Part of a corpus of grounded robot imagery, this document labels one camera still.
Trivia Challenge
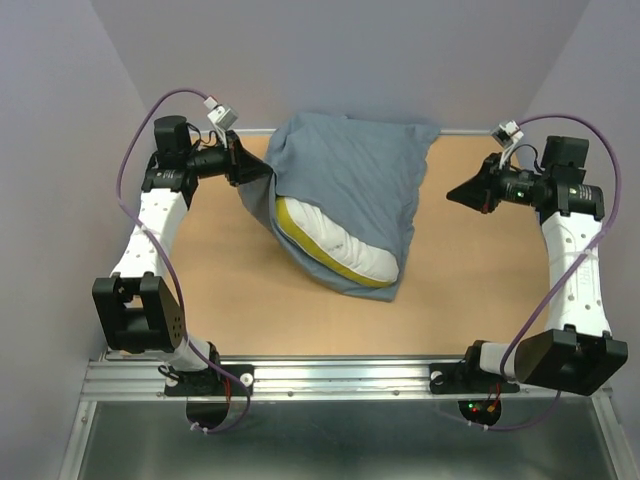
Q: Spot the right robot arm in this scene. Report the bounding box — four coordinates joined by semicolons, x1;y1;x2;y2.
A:
447;136;628;396

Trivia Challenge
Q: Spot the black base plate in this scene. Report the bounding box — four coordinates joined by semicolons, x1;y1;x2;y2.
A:
429;360;520;395
158;364;255;397

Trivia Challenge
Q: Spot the aluminium front rail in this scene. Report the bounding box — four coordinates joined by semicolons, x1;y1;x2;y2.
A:
81;355;614;402

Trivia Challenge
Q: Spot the blue grey pillowcase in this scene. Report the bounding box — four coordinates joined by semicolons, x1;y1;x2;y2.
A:
238;113;441;302

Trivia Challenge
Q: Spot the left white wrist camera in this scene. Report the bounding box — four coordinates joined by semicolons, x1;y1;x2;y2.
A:
203;96;238;133

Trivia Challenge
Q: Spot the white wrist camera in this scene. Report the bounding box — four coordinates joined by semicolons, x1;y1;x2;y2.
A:
491;120;524;168
203;96;238;133

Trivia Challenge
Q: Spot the white pillow yellow edge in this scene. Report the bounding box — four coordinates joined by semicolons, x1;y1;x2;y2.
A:
275;196;400;288

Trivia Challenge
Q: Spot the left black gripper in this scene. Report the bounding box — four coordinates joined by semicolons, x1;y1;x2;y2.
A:
185;130;273;188

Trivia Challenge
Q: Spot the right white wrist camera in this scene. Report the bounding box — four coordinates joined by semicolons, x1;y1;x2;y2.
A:
491;120;524;168

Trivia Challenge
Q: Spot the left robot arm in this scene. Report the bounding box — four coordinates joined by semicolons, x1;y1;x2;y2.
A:
92;115;271;396

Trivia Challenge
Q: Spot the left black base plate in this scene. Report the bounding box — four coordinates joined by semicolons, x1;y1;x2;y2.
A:
158;364;255;397

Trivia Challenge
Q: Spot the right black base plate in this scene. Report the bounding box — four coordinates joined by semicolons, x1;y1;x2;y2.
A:
429;360;520;395

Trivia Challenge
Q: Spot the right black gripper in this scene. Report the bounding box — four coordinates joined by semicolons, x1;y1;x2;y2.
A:
446;151;549;214

